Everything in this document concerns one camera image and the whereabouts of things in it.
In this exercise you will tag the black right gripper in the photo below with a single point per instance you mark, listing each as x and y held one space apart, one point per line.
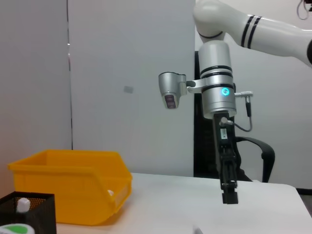
224 146

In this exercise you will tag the grey marker pen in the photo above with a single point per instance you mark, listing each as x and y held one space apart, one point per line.
198 230

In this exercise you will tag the white paper ball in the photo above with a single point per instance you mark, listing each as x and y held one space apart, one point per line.
111 193

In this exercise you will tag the clear green-label water bottle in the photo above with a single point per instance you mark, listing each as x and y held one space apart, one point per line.
14 229

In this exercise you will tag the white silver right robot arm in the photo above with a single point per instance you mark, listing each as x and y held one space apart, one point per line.
217 73

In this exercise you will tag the black mesh pen holder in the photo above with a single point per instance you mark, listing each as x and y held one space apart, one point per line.
41 214

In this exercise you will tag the black office chair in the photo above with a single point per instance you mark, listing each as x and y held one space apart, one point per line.
204 151

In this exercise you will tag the white partition board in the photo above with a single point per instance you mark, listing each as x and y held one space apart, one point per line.
129 85

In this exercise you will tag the yellow plastic storage bin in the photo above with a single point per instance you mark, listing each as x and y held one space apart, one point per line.
73 185

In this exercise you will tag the right wrist camera silver housing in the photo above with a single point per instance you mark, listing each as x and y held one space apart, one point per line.
170 90

